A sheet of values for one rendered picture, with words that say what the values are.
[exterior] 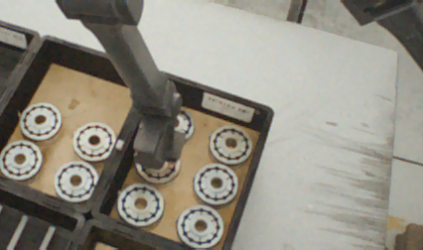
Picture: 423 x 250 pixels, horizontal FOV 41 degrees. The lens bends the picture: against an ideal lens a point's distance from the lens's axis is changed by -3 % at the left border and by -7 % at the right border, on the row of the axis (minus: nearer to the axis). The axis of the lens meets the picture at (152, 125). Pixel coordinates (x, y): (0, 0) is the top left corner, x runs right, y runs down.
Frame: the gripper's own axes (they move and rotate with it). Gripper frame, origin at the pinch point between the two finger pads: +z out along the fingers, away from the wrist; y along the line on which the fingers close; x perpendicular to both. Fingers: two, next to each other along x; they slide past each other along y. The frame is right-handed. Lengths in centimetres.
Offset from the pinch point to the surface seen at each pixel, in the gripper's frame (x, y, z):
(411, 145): 80, 96, 87
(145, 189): -7.4, -1.1, 1.4
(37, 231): -22.7, -22.0, 4.4
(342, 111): 37, 45, 17
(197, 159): 4.7, 8.4, 4.2
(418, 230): 34, 95, 74
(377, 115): 39, 56, 17
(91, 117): 8.9, -19.0, 3.8
